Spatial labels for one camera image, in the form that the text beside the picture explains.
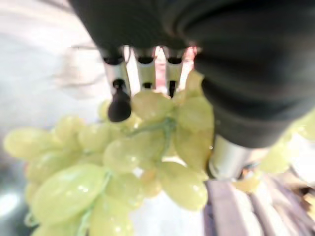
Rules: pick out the brown wooden slatted board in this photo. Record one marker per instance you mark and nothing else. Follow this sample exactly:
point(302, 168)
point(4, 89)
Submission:
point(256, 204)

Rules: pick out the green grape bunch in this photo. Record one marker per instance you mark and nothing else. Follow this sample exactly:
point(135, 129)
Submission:
point(118, 159)

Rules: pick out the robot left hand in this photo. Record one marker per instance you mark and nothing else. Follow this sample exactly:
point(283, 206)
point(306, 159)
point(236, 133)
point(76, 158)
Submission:
point(221, 61)

